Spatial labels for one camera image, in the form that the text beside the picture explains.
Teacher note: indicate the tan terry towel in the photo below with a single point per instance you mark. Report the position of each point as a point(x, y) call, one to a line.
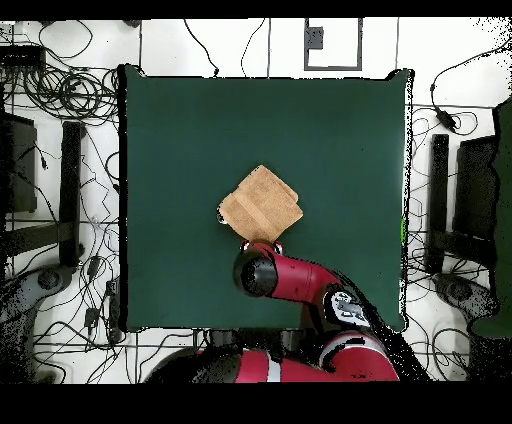
point(260, 204)

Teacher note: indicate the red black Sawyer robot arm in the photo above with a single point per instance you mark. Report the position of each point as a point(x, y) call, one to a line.
point(304, 280)

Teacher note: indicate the black flat device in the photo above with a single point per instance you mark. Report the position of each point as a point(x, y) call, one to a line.
point(22, 56)

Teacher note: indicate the dark green table cloth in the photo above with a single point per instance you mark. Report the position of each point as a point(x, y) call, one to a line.
point(320, 140)

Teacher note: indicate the small bright green object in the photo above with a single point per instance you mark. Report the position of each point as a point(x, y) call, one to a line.
point(403, 230)

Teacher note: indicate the black stand bar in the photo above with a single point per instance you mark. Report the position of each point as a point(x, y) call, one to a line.
point(438, 200)
point(71, 192)

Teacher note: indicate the grey black tripod base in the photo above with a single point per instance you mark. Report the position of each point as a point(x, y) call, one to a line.
point(460, 292)
point(48, 278)

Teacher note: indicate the grey floor socket box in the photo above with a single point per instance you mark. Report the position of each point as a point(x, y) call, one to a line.
point(314, 38)

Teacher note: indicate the black equipment box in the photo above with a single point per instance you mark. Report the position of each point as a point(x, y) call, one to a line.
point(476, 188)
point(20, 168)

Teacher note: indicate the dark green hanging cloth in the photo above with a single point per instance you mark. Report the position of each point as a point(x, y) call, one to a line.
point(504, 200)

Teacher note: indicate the grey floor hatch frame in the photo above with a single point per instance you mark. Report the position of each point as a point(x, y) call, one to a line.
point(359, 44)

